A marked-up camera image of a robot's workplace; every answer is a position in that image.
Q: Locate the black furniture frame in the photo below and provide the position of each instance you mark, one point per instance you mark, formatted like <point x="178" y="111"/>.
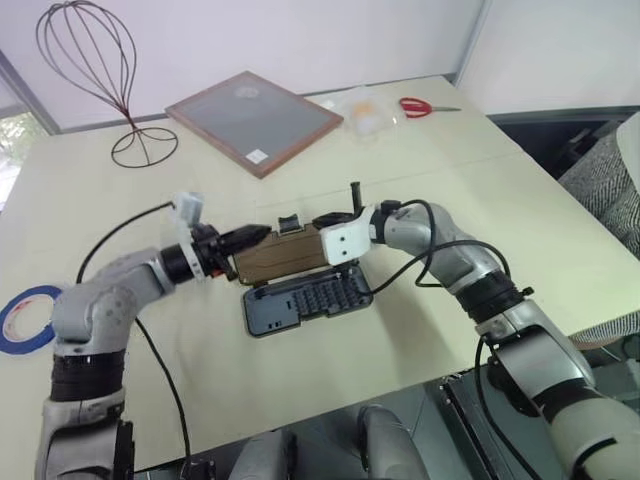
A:
<point x="540" y="135"/>

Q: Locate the black metal base plate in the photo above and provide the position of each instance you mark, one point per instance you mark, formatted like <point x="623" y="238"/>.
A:
<point x="465" y="400"/>

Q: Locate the wooden picture frame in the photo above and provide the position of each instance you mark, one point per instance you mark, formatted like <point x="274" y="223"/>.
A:
<point x="255" y="117"/>

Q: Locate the small black block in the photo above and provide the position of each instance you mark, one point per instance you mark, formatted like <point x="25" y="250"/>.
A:
<point x="199" y="470"/>

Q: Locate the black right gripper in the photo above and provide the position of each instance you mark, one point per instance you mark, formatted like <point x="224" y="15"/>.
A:
<point x="357" y="200"/>

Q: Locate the screwdriver bit case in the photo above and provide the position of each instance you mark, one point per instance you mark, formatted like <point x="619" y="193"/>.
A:
<point x="285" y="255"/>

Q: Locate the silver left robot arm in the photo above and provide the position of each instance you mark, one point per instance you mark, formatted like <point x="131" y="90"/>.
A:
<point x="100" y="305"/>

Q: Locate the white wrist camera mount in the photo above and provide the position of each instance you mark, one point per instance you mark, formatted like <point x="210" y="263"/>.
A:
<point x="190" y="207"/>
<point x="345" y="240"/>

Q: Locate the grey tweed fabric cushion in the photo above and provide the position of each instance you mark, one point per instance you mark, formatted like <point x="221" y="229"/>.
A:
<point x="605" y="180"/>

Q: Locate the grey rounded shape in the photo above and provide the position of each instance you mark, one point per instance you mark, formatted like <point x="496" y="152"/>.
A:
<point x="265" y="455"/>
<point x="395" y="445"/>

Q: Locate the blue tape roll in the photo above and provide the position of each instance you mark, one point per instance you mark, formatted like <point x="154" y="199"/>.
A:
<point x="15" y="346"/>

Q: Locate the clear plastic bag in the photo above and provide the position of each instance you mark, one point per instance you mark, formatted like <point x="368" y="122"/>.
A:
<point x="367" y="117"/>

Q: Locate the small clear plastic packet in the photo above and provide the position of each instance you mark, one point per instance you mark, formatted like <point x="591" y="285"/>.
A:
<point x="328" y="102"/>

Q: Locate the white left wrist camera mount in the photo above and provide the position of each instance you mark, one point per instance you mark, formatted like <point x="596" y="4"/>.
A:
<point x="190" y="207"/>

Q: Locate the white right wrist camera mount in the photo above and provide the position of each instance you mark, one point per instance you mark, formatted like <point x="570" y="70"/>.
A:
<point x="345" y="240"/>

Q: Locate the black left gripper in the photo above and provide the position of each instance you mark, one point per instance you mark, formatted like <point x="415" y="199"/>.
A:
<point x="210" y="245"/>

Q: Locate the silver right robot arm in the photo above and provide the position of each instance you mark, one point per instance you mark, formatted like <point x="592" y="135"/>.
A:
<point x="450" y="250"/>

